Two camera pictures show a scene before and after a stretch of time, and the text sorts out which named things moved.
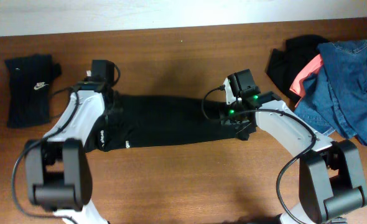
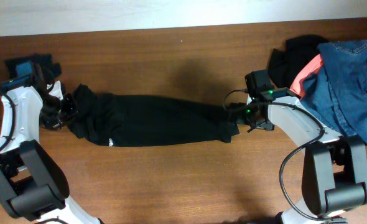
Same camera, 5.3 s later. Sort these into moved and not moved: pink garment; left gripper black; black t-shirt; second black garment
Moved: left gripper black
Not moved: second black garment; black t-shirt; pink garment
